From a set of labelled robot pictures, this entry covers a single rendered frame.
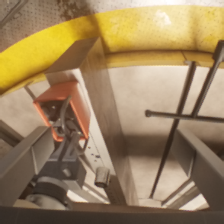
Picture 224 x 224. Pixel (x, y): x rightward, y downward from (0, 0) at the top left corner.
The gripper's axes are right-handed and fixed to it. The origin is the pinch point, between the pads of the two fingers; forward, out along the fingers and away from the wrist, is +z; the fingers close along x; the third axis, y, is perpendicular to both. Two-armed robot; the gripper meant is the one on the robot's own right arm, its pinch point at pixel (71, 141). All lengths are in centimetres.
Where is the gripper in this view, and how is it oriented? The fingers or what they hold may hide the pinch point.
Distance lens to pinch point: 49.4
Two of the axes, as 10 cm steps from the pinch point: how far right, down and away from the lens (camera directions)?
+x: -9.7, 0.7, 2.3
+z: 1.3, -6.5, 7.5
